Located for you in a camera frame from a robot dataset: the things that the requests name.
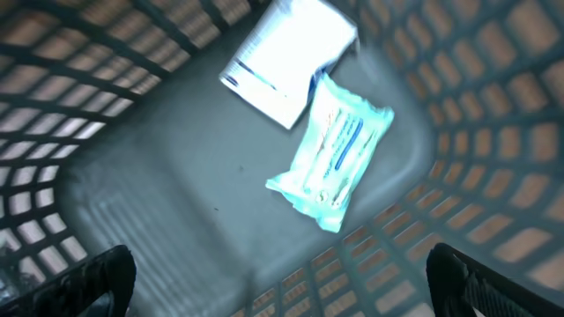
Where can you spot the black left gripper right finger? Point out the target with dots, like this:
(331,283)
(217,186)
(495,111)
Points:
(463,287)

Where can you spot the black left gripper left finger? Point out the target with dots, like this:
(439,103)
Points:
(101,286)

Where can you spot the teal wet wipes pack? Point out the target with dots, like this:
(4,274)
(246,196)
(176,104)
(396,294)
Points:
(337,147)

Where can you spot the white blue paper box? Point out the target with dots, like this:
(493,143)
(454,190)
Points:
(278,65)

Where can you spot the grey plastic mesh basket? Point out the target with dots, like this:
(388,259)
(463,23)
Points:
(116,129)

